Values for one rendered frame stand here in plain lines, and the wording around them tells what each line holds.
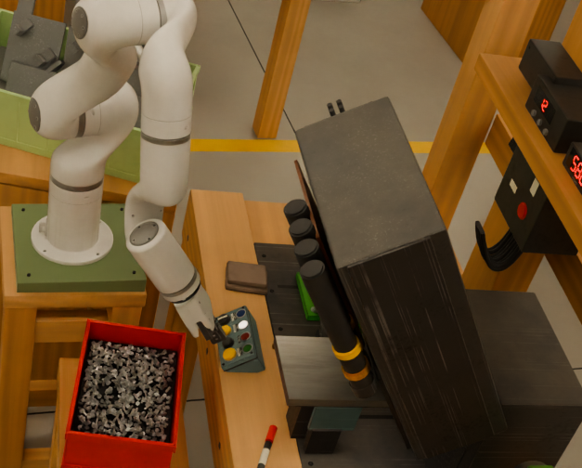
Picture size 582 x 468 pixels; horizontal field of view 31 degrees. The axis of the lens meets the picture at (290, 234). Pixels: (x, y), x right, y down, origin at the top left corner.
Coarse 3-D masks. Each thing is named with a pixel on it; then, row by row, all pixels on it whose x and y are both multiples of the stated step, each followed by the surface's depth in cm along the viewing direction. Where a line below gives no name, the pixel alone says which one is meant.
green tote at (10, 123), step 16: (0, 16) 303; (0, 32) 307; (64, 48) 306; (192, 64) 302; (0, 96) 271; (16, 96) 270; (0, 112) 275; (16, 112) 274; (0, 128) 278; (16, 128) 276; (32, 128) 276; (16, 144) 279; (32, 144) 279; (48, 144) 278; (128, 144) 274; (112, 160) 278; (128, 160) 277; (128, 176) 280
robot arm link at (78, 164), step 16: (112, 96) 219; (128, 96) 221; (96, 112) 217; (112, 112) 219; (128, 112) 221; (96, 128) 219; (112, 128) 222; (128, 128) 224; (64, 144) 228; (80, 144) 227; (96, 144) 226; (112, 144) 224; (64, 160) 225; (80, 160) 225; (96, 160) 225; (64, 176) 226; (80, 176) 225; (96, 176) 228
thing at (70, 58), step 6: (78, 0) 284; (72, 36) 289; (72, 42) 289; (66, 48) 290; (66, 54) 290; (72, 54) 290; (78, 54) 290; (66, 60) 291; (72, 60) 291; (78, 60) 291; (66, 66) 291
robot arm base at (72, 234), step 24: (48, 192) 234; (72, 192) 228; (96, 192) 231; (48, 216) 236; (72, 216) 232; (96, 216) 236; (48, 240) 240; (72, 240) 236; (96, 240) 242; (72, 264) 236
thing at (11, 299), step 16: (0, 208) 251; (0, 224) 247; (0, 240) 245; (16, 288) 231; (16, 304) 231; (32, 304) 232; (48, 304) 233; (64, 304) 235; (80, 304) 236; (96, 304) 237; (112, 304) 238; (128, 304) 239; (144, 304) 241
